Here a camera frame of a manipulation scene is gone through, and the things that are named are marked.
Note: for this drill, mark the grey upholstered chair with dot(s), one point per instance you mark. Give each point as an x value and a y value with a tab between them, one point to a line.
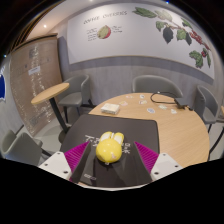
75	93
20	148
205	103
155	85

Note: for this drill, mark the white coffee plant wall mural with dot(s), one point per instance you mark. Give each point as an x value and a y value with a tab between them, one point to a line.
140	36

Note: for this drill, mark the wooden wall panel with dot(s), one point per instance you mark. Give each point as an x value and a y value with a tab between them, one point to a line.
33	83

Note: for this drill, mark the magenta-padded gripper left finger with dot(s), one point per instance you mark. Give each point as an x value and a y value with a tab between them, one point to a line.
77	156

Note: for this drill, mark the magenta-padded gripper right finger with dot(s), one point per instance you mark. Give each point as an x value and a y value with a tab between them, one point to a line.
146	156

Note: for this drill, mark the yellow rabbit-shaped computer mouse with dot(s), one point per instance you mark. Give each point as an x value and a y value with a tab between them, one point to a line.
109	149

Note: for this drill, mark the small round wooden side table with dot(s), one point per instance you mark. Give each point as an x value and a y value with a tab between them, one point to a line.
50	92

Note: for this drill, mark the black mouse pad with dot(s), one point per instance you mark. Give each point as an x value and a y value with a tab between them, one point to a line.
133	130

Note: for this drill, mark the small white box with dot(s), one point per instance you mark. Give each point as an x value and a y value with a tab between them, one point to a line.
110	108

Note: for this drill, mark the small paper card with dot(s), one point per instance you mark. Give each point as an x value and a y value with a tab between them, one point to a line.
151	110
162	107
129	96
142	102
173	111
123	103

